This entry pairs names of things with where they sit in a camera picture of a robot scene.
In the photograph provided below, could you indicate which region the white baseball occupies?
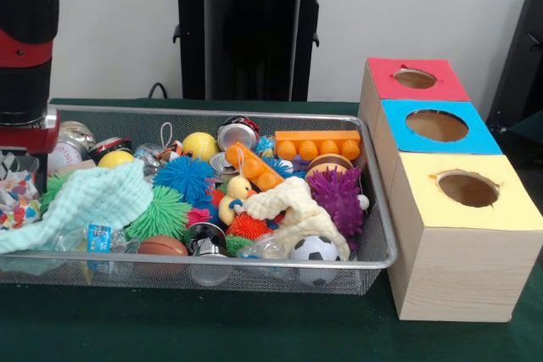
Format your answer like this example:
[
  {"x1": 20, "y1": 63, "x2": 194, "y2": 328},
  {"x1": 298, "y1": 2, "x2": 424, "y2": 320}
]
[{"x1": 46, "y1": 141, "x2": 84, "y2": 176}]

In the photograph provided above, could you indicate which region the cream yellow cloth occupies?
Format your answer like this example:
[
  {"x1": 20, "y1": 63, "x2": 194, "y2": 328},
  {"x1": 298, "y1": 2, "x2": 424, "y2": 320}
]
[{"x1": 244, "y1": 175, "x2": 351, "y2": 262}]

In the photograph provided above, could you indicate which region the yellow ball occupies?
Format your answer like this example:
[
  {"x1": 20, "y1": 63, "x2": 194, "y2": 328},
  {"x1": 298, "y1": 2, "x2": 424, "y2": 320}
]
[{"x1": 182, "y1": 131, "x2": 221, "y2": 163}]

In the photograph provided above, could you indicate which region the green spiky ball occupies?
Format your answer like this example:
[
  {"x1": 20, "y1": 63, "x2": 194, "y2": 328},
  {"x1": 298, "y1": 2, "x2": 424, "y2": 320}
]
[{"x1": 126, "y1": 186, "x2": 193, "y2": 241}]

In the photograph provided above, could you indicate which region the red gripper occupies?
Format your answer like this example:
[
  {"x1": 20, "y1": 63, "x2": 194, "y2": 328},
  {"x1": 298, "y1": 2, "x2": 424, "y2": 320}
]
[{"x1": 0, "y1": 108, "x2": 60, "y2": 193}]

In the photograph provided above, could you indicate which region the wooden box with three holes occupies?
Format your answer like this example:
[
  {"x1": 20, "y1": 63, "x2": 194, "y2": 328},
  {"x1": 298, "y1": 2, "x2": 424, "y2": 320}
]
[{"x1": 358, "y1": 56, "x2": 543, "y2": 323}]

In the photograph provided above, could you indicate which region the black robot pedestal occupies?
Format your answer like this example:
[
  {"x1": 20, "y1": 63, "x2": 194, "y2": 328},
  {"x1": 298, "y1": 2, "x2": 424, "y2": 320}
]
[{"x1": 164, "y1": 0, "x2": 340, "y2": 103}]

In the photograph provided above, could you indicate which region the purple spiky toy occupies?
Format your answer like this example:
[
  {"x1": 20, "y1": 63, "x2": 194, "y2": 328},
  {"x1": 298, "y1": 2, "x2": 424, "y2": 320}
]
[{"x1": 305, "y1": 165, "x2": 371, "y2": 239}]

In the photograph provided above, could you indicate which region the black cable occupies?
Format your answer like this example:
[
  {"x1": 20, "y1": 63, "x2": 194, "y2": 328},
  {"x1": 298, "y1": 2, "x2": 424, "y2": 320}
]
[{"x1": 147, "y1": 81, "x2": 171, "y2": 99}]

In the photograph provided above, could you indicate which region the small soccer ball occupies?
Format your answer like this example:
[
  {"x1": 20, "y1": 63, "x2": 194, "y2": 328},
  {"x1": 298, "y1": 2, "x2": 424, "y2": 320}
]
[{"x1": 289, "y1": 234, "x2": 342, "y2": 262}]

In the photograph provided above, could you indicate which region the colourful patterned cloth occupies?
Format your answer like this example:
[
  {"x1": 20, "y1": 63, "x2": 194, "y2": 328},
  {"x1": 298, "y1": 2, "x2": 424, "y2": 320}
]
[{"x1": 0, "y1": 153, "x2": 43, "y2": 230}]

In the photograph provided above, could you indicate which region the silver mesh bin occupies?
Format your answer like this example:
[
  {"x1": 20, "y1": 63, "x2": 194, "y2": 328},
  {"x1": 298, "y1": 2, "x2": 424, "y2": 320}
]
[{"x1": 0, "y1": 103, "x2": 399, "y2": 298}]

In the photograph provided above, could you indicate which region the long orange toy brick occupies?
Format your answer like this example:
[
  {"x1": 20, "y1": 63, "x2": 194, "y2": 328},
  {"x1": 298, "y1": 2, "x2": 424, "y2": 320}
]
[{"x1": 273, "y1": 129, "x2": 362, "y2": 162}]

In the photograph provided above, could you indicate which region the mint green cloth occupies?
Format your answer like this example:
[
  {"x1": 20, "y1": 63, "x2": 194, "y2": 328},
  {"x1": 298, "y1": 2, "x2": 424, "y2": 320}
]
[{"x1": 0, "y1": 160, "x2": 154, "y2": 255}]

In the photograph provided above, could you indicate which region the black upright panel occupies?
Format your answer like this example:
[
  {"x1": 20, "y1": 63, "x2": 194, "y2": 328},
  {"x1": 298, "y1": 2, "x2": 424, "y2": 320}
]
[{"x1": 485, "y1": 0, "x2": 543, "y2": 128}]

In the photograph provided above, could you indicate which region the short orange toy brick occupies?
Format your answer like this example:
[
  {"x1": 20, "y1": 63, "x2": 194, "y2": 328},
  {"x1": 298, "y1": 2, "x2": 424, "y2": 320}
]
[{"x1": 224, "y1": 142, "x2": 286, "y2": 192}]

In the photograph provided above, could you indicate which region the blue spiky ball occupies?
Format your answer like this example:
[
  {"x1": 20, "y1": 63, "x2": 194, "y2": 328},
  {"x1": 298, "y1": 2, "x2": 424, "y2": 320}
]
[{"x1": 152, "y1": 155, "x2": 218, "y2": 198}]

